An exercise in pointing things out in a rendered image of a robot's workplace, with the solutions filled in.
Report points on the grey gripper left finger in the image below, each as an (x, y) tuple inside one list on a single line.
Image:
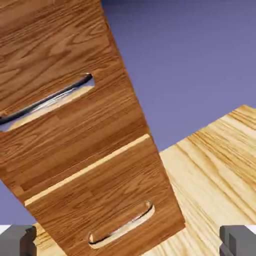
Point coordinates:
[(14, 241)]

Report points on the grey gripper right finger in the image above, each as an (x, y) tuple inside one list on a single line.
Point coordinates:
[(238, 241)]

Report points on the small wooden drawer front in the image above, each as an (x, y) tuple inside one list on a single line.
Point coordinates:
[(112, 188)]

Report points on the brown wooden cabinet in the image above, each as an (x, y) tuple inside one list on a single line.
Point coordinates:
[(80, 128)]

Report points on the large wooden drawer front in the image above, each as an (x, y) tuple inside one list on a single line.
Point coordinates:
[(66, 50)]

